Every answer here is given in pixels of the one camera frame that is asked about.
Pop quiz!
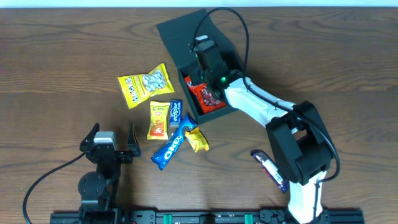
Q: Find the dark green open box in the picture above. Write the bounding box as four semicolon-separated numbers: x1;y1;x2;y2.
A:
155;8;246;125

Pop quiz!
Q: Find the blue Oreo cookie pack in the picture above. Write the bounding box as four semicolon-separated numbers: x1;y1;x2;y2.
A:
151;114;197;170

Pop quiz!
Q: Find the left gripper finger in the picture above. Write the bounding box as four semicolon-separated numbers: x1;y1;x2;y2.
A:
127;123;139;150
81;123;100;144

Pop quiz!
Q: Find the yellow orange snack packet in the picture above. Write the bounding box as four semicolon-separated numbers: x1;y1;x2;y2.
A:
147;101;170;140

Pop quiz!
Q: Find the dark blue chocolate bar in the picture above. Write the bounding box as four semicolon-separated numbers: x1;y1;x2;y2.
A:
251;149;289;193

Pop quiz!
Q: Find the small yellow cracker packet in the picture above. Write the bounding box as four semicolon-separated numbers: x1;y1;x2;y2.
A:
185;127;210;153

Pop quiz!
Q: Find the red Hacks candy bag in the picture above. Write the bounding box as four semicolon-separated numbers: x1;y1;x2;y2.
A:
184;76;226;114

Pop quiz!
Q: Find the yellow Hacks candy bag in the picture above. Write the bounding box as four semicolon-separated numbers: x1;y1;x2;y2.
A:
118;63;175;109

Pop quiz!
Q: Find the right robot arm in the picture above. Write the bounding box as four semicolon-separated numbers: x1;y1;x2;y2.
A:
190;36;337;223

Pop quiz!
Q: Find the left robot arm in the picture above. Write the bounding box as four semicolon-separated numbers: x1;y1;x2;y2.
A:
78;123;141;224

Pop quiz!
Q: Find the blue Eclipse mint box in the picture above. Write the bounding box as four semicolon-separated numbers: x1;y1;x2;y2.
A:
170;100;183;126

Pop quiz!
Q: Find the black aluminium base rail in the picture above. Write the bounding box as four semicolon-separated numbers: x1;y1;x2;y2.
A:
49;208;365;224

